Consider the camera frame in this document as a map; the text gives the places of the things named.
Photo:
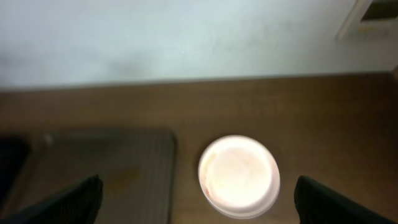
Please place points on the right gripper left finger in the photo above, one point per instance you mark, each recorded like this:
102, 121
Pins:
79, 203

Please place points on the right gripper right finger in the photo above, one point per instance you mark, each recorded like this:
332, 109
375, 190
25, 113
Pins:
315, 203

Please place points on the white plate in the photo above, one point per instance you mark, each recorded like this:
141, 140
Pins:
239, 177

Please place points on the dark brown serving tray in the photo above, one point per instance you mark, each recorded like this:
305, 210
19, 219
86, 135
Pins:
135, 165

